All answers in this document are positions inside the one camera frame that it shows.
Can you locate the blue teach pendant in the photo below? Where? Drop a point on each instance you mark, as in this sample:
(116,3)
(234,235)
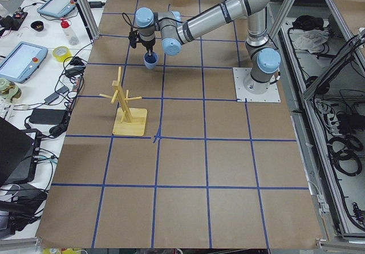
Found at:
(56,8)
(23,60)

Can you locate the aluminium frame post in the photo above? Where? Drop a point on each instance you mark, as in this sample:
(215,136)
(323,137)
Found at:
(88,19)

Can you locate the lower blue teach pendant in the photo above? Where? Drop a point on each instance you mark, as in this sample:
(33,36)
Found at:
(23,60)

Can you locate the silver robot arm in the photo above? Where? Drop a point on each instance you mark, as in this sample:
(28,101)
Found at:
(175,33)

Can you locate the black power adapter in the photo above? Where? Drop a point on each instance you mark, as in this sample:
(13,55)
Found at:
(47,116)

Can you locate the yellow tape roll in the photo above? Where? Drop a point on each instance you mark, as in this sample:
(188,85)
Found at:
(62,54)

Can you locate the black laptop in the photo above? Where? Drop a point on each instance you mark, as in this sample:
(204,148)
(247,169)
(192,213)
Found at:
(18,151)

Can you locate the wooden mug tree stand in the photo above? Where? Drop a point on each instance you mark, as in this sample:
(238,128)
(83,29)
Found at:
(128,121)

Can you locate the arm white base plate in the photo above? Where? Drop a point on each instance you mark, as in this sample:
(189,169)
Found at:
(248,90)

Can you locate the white crumpled cloth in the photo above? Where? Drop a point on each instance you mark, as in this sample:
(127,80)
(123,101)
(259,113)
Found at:
(313,41)

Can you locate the upper blue teach pendant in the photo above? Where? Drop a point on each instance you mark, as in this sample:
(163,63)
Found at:
(56,8)

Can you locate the black bowl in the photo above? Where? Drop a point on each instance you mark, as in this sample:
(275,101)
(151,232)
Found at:
(37,26)

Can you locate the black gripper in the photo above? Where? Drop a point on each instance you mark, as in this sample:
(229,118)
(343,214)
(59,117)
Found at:
(147,45)

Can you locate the white squeeze bottle red cap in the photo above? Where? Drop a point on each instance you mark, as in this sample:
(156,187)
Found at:
(69,32)

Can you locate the light blue plastic cup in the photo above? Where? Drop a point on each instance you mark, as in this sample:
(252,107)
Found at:
(150,60)

